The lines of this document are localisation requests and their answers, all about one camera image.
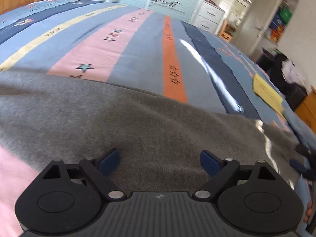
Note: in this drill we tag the yellow paper sheet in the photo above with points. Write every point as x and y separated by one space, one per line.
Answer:
267 92

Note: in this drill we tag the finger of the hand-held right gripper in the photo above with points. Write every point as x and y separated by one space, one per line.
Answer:
305 150
298 166

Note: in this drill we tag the wooden chair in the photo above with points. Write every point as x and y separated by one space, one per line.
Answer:
227 32

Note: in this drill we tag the black jacket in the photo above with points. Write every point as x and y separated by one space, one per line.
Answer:
279 74

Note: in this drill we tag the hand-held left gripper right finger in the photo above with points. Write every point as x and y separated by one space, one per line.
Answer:
209 163

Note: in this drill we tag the orange snack packets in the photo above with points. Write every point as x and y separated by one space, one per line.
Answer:
275 35

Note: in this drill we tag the white drawer cabinet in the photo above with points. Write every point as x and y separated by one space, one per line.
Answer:
209 17

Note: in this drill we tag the grey knit pants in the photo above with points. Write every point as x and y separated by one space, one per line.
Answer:
123 123

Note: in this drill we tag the person's right hand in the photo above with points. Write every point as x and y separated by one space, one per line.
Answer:
308 211

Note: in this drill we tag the green bag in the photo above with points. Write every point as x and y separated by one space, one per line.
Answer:
285 14

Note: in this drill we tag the pale lilac cloth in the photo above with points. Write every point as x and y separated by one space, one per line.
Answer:
293 72

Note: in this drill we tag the wooden cabinet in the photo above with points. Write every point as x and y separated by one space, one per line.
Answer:
308 111

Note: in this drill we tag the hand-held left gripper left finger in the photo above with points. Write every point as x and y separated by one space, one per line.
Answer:
109 161

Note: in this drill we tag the blue bag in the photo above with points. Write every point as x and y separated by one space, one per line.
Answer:
276 22

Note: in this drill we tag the striped bed sheet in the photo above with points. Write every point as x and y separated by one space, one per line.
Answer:
123 42

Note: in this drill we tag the black armchair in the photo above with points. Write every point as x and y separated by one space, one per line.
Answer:
298 96

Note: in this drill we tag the white door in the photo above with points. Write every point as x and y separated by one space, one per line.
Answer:
259 22

